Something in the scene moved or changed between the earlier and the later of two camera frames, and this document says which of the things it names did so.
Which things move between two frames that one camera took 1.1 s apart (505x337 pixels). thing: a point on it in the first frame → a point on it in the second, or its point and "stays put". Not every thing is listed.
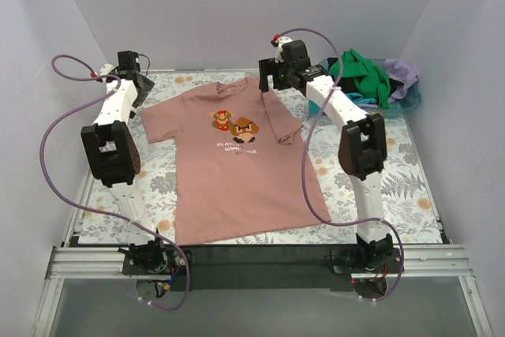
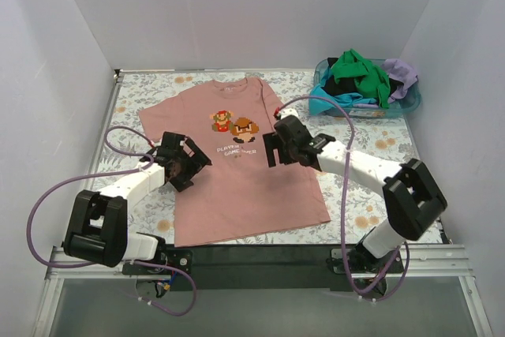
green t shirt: [371, 81] stays put
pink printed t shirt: [232, 178] stays put
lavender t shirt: [398, 71] stays put
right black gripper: [267, 69] → [282, 147]
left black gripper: [143, 87] → [189, 164]
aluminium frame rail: [435, 262] stays put
